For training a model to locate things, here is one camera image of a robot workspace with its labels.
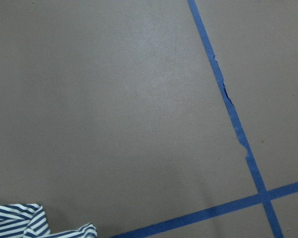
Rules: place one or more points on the blue white striped polo shirt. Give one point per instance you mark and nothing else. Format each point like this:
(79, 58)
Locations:
(30, 221)

